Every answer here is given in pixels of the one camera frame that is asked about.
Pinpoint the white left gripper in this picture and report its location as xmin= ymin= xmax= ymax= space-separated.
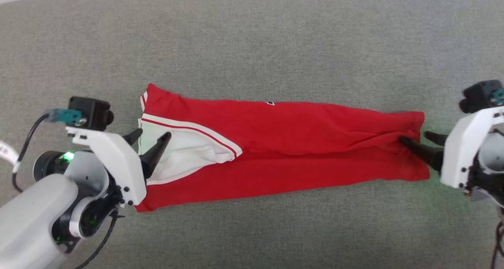
xmin=65 ymin=127 xmax=172 ymax=206

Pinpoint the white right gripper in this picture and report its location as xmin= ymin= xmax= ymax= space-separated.
xmin=400 ymin=106 xmax=504 ymax=189

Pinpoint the red and white jersey shirt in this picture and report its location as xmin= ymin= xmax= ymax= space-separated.
xmin=135 ymin=83 xmax=430 ymax=213

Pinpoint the teal left camera connector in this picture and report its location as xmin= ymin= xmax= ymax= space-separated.
xmin=45 ymin=108 xmax=85 ymax=127

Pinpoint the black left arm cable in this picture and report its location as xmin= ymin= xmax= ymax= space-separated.
xmin=75 ymin=211 xmax=120 ymax=269

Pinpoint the black left camera cable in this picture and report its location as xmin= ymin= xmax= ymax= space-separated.
xmin=12 ymin=113 xmax=50 ymax=193

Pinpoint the white cable label tag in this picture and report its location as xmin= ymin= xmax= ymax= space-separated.
xmin=0 ymin=140 xmax=20 ymax=172

